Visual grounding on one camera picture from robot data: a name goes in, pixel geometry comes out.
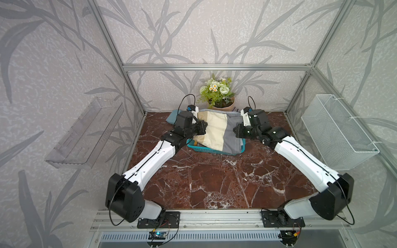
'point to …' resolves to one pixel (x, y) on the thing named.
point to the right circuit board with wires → (289, 237)
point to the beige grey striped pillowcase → (219, 135)
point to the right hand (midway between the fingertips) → (233, 128)
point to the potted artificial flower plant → (217, 94)
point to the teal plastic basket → (191, 142)
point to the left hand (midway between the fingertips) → (207, 123)
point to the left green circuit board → (158, 235)
